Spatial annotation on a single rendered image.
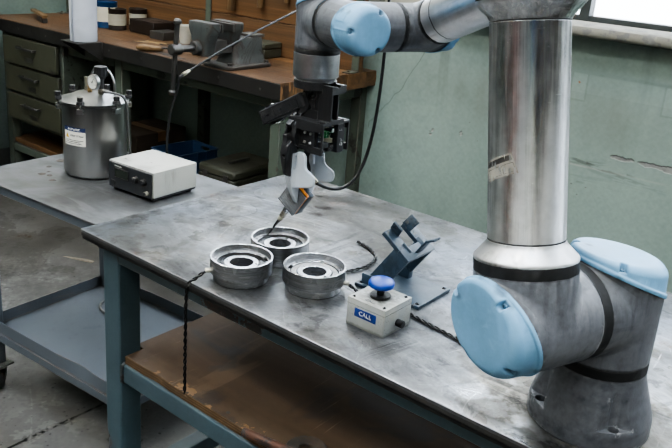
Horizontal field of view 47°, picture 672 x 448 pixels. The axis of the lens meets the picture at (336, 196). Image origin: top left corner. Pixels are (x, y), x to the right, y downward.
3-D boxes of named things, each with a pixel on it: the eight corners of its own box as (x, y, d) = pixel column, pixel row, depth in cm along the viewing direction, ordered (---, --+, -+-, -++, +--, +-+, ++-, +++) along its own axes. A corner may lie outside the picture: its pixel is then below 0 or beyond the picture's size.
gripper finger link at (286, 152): (284, 177, 128) (290, 125, 126) (277, 175, 129) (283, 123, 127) (302, 175, 132) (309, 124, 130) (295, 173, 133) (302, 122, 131)
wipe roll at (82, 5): (63, 39, 326) (61, -10, 320) (87, 38, 335) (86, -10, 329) (78, 43, 320) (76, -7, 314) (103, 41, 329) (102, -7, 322)
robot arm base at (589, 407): (665, 415, 100) (682, 348, 97) (624, 470, 89) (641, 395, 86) (556, 370, 109) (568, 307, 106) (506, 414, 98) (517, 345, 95)
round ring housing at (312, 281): (272, 293, 126) (273, 270, 124) (294, 269, 135) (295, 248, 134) (334, 306, 123) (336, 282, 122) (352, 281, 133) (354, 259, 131)
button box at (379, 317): (345, 322, 118) (347, 293, 117) (373, 308, 124) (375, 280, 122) (388, 342, 113) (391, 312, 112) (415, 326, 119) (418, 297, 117)
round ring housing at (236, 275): (262, 263, 137) (263, 241, 136) (279, 288, 128) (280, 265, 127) (203, 267, 133) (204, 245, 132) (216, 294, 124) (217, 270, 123)
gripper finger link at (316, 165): (327, 205, 132) (327, 155, 129) (301, 197, 136) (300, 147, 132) (338, 200, 135) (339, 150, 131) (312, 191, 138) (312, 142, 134)
